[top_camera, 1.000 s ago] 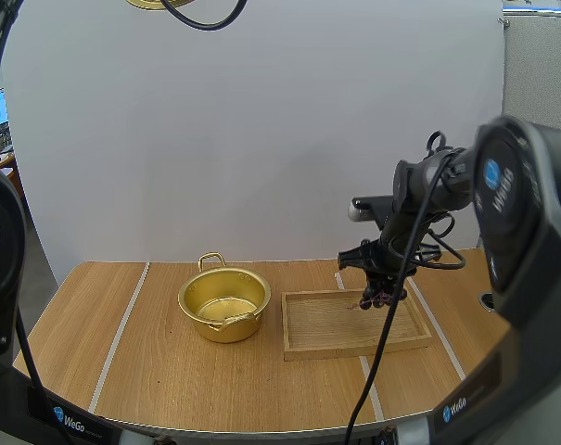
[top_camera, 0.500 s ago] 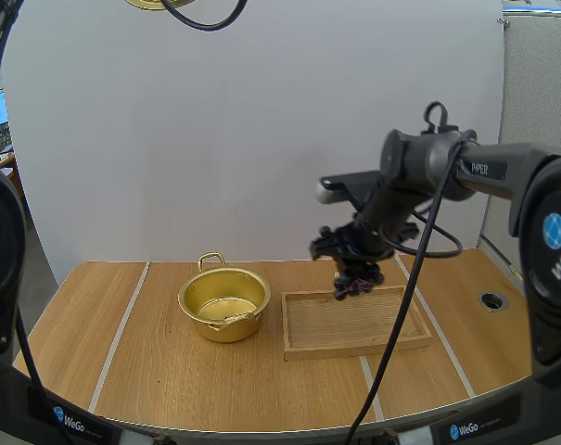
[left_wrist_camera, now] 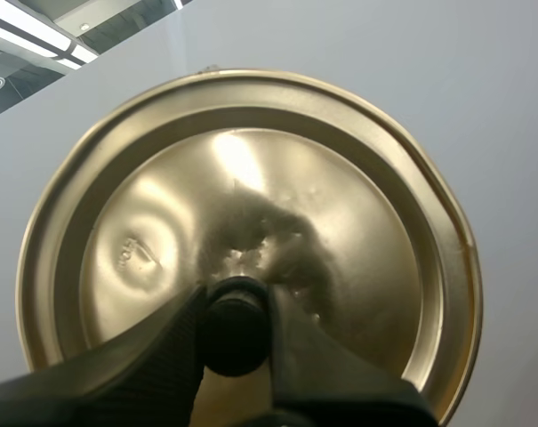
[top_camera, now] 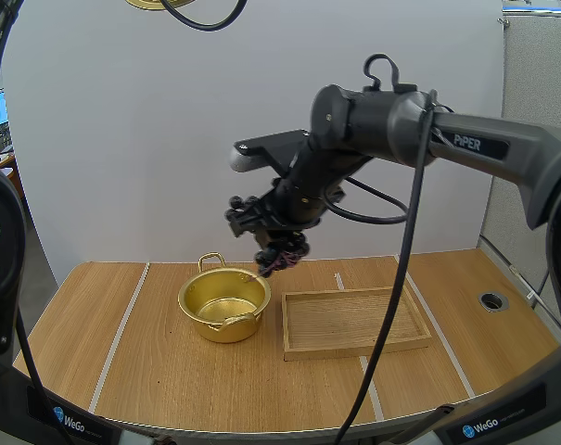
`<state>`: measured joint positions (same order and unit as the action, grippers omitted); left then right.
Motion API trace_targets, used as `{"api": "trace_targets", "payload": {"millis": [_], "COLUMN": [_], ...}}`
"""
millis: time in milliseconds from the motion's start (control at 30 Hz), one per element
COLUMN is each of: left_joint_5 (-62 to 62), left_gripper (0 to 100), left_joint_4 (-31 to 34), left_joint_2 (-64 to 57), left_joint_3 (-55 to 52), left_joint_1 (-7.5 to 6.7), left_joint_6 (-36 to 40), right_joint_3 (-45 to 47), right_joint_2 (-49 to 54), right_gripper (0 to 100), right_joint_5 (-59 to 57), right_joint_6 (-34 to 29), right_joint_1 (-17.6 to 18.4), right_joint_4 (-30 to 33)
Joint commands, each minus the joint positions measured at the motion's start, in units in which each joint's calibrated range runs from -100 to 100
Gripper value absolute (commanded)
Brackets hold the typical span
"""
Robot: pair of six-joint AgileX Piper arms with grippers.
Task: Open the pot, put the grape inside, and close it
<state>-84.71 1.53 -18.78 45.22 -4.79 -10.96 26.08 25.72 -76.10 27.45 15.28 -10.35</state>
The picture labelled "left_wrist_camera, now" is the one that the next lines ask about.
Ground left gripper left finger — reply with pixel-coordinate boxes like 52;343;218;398
0;283;209;427

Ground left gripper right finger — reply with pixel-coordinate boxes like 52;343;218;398
266;284;445;427

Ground gold pot lid black knob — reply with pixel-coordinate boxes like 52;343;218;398
15;68;485;426

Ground ceiling light strip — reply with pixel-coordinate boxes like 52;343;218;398
0;8;93;70

